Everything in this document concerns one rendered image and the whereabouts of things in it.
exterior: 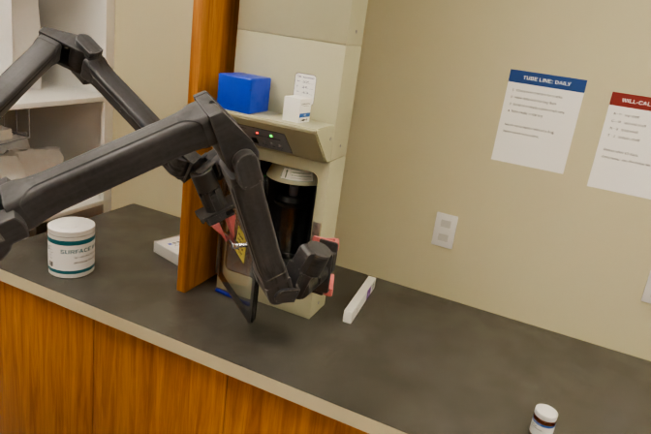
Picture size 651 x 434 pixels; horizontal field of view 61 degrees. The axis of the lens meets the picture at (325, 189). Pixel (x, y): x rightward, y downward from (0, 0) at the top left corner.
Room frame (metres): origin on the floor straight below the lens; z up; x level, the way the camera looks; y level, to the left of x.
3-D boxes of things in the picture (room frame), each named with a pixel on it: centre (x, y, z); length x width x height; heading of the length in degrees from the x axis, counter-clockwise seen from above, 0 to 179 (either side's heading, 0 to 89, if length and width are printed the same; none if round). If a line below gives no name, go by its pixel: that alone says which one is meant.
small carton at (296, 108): (1.41, 0.10, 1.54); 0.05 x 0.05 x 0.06; 61
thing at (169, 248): (1.74, 0.45, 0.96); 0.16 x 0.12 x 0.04; 53
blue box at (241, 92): (1.47, 0.25, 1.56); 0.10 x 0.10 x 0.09; 68
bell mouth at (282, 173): (1.58, 0.09, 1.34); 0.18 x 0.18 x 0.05
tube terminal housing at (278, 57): (1.61, 0.10, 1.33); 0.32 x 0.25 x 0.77; 68
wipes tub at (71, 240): (1.54, 0.74, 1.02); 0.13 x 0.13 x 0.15
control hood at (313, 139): (1.44, 0.17, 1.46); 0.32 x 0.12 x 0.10; 68
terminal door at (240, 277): (1.40, 0.21, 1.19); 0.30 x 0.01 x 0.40; 29
